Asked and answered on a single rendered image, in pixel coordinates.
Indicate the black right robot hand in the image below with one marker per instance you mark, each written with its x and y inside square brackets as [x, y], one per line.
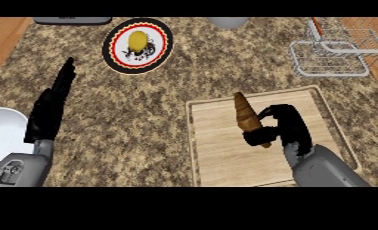
[289, 125]

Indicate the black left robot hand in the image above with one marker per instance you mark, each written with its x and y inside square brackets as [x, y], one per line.
[48, 107]

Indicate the brown croissant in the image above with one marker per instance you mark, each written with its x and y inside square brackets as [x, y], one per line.
[245, 115]

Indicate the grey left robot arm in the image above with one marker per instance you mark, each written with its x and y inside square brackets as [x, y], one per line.
[26, 165]

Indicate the pale wooden tray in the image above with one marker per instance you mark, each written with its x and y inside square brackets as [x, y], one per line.
[230, 160]

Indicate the white round plate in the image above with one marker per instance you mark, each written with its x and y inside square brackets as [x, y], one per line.
[10, 130]

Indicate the black red white patterned plate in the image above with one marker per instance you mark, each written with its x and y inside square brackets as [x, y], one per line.
[118, 54]

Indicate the dark grey flat appliance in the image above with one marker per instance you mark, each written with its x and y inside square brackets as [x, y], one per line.
[72, 20]

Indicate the yellow lemon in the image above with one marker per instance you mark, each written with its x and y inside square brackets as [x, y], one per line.
[137, 40]

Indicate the grey round container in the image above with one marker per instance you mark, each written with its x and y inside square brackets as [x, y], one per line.
[227, 22]

